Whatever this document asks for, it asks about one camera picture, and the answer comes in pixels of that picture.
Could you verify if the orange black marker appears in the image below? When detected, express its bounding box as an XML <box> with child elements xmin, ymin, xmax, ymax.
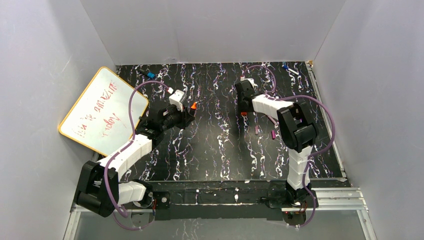
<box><xmin>190</xmin><ymin>102</ymin><xmax>197</xmax><ymax>110</ymax></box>

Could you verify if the pink marker pen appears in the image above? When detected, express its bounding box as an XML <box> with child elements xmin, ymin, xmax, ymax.
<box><xmin>267</xmin><ymin>115</ymin><xmax>277</xmax><ymax>125</ymax></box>

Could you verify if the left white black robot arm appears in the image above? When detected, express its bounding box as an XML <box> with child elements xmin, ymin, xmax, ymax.
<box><xmin>73</xmin><ymin>103</ymin><xmax>197</xmax><ymax>217</ymax></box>

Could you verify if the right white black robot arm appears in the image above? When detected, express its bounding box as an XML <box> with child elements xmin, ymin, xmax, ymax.
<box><xmin>234</xmin><ymin>80</ymin><xmax>319</xmax><ymax>205</ymax></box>

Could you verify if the blue black marker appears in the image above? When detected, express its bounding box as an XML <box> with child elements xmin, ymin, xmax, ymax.
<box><xmin>139</xmin><ymin>69</ymin><xmax>156</xmax><ymax>79</ymax></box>

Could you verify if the blue capped white marker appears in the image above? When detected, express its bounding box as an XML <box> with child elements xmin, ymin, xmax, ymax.
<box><xmin>283</xmin><ymin>65</ymin><xmax>299</xmax><ymax>76</ymax></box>

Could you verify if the yellow framed whiteboard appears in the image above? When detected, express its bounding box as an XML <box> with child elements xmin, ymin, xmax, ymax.
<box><xmin>58</xmin><ymin>66</ymin><xmax>149</xmax><ymax>156</ymax></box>

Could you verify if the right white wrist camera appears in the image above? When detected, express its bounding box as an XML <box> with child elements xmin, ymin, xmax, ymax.
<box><xmin>240</xmin><ymin>76</ymin><xmax>258</xmax><ymax>87</ymax></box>

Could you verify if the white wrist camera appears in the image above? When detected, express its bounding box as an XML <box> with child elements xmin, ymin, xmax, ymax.
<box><xmin>168</xmin><ymin>90</ymin><xmax>187</xmax><ymax>112</ymax></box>
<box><xmin>240</xmin><ymin>76</ymin><xmax>258</xmax><ymax>87</ymax></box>

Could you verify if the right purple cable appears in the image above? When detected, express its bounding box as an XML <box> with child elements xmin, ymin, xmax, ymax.
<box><xmin>241</xmin><ymin>64</ymin><xmax>336</xmax><ymax>229</ymax></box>

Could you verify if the purple cable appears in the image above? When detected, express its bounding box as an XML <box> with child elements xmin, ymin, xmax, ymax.
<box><xmin>241</xmin><ymin>64</ymin><xmax>336</xmax><ymax>229</ymax></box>
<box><xmin>103</xmin><ymin>80</ymin><xmax>175</xmax><ymax>232</ymax></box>

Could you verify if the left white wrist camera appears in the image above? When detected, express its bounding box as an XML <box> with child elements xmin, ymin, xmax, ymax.
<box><xmin>168</xmin><ymin>90</ymin><xmax>187</xmax><ymax>112</ymax></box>

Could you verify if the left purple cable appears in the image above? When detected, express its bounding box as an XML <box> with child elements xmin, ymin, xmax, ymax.
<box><xmin>103</xmin><ymin>80</ymin><xmax>175</xmax><ymax>232</ymax></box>

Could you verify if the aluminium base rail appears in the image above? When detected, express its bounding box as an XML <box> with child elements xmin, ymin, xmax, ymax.
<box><xmin>70</xmin><ymin>187</ymin><xmax>369</xmax><ymax>213</ymax></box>

